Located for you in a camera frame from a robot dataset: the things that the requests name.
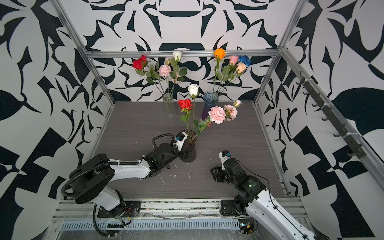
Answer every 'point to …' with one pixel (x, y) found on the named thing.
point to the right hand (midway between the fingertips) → (213, 170)
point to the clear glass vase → (170, 105)
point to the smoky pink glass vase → (188, 154)
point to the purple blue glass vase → (210, 98)
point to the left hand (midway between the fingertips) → (190, 137)
